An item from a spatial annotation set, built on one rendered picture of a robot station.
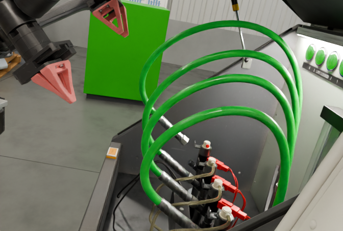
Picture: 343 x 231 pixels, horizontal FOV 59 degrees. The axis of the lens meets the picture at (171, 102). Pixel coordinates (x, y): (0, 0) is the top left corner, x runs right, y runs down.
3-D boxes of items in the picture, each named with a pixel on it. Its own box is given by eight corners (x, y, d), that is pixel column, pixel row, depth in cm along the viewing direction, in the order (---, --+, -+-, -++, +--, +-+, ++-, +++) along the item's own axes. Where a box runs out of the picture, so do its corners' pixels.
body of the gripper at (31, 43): (56, 52, 50) (29, 13, 49) (17, 83, 53) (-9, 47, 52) (76, 47, 56) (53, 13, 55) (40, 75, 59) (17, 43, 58)
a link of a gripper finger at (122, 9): (139, 30, 80) (121, 0, 80) (132, 25, 73) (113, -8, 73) (118, 44, 81) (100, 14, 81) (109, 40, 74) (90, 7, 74)
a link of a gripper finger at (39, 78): (82, 94, 51) (50, 46, 50) (53, 114, 53) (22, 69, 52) (100, 85, 57) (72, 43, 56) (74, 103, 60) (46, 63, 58)
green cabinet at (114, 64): (150, 89, 494) (164, 7, 452) (153, 108, 413) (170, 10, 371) (91, 81, 478) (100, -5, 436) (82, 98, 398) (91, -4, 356)
